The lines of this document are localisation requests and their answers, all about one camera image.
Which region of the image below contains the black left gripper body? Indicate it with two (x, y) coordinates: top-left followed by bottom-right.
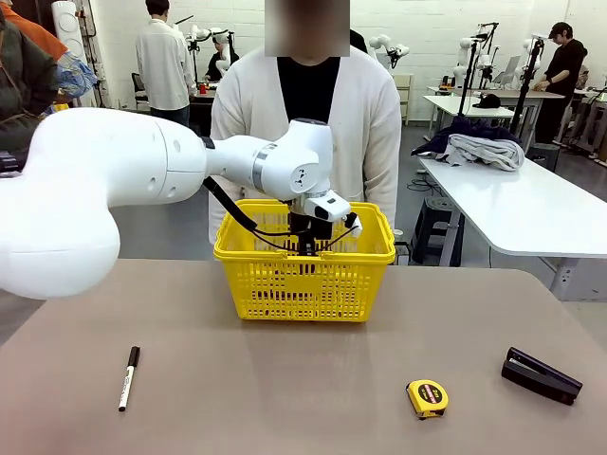
(289, 200), (335, 243)

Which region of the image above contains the yellow tape measure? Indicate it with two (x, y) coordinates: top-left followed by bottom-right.
(405, 378), (451, 421)

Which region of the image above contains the yellow plastic shopping basket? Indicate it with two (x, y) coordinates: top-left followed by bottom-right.
(212, 198), (397, 323)

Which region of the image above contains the person in white cardigan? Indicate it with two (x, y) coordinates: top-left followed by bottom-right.
(207, 0), (404, 244)

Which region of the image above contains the background person in white shirt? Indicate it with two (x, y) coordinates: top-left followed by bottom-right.
(135, 0), (197, 128)

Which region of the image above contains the background person black clothes cap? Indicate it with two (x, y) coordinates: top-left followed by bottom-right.
(539, 21), (590, 146)

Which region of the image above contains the dark grey plastic stool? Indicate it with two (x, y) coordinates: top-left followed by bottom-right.
(410, 195), (464, 267)

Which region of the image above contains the pile of clothes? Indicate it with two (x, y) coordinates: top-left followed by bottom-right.
(411, 115), (524, 165)

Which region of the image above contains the grey white clothes pile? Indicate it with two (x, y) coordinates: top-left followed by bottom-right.
(444, 133), (526, 173)

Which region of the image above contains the white background table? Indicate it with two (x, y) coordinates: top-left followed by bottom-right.
(421, 94), (516, 137)

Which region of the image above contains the black tripod stand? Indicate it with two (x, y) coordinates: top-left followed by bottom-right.
(508, 33), (550, 139)
(456, 21), (500, 118)

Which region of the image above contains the white marker pen black cap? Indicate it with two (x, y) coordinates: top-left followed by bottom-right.
(118, 345), (141, 412)

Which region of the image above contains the dark office chair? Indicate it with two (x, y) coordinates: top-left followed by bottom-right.
(131, 71), (152, 113)

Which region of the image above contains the small grey plastic stool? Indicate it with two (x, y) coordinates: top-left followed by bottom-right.
(525, 142), (562, 173)

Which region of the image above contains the wooden top background desk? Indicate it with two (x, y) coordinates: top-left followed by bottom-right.
(427, 84), (566, 139)

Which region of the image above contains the black stapler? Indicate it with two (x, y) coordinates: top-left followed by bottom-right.
(501, 346), (583, 407)

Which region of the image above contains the blue patterned garment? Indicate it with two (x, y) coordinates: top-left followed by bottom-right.
(44, 50), (101, 115)

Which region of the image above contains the white tower appliance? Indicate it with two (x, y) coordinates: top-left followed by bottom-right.
(50, 0), (90, 67)

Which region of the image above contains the figure in dark padded jacket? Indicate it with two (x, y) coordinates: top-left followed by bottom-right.
(0, 9), (61, 154)

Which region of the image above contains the orange garment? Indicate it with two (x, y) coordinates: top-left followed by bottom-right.
(3, 3), (70, 62)

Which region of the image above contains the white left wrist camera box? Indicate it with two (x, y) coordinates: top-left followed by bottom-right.
(303, 191), (353, 223)

